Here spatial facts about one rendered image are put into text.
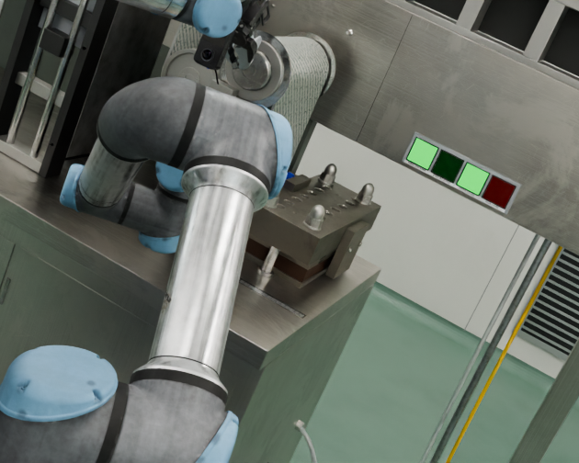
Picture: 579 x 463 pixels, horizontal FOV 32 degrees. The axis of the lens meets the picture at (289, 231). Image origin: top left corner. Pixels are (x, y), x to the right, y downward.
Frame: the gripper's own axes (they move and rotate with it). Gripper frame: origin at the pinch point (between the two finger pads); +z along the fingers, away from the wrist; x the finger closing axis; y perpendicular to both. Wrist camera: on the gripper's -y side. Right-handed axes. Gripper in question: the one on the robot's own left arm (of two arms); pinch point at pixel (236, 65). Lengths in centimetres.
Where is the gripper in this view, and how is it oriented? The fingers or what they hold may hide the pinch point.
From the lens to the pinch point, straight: 187.9
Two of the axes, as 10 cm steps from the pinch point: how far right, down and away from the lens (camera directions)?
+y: 5.2, -7.8, 3.4
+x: -8.5, -4.6, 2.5
